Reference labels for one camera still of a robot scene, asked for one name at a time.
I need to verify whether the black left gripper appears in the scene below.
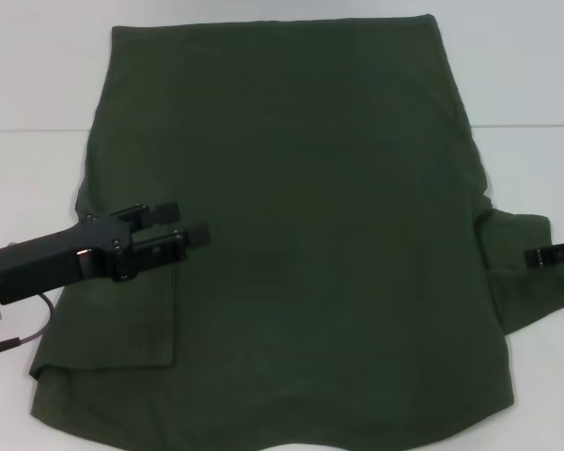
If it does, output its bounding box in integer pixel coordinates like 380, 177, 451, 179
0, 201, 212, 305

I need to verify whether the dark green t-shirt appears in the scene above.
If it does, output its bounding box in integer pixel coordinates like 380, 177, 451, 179
26, 13, 564, 451

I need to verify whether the dark red cable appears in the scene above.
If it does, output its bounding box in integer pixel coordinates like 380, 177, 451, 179
0, 293, 54, 359

